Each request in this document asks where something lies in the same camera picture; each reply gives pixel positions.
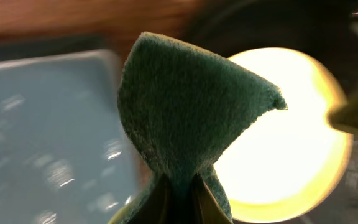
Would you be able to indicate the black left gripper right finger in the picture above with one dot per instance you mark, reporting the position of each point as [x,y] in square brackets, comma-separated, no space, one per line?
[205,208]

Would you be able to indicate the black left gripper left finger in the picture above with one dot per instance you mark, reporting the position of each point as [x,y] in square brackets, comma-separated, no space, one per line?
[156,208]

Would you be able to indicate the yellow plate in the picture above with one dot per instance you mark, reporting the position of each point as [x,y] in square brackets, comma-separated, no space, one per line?
[288,161]

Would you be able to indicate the green yellow sponge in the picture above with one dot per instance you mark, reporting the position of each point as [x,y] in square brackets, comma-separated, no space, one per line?
[182,106]

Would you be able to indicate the round black serving tray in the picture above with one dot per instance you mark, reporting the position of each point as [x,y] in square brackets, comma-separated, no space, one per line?
[324,30]

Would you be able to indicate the black rectangular water tray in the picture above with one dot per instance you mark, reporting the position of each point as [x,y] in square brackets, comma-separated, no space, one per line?
[64,157]

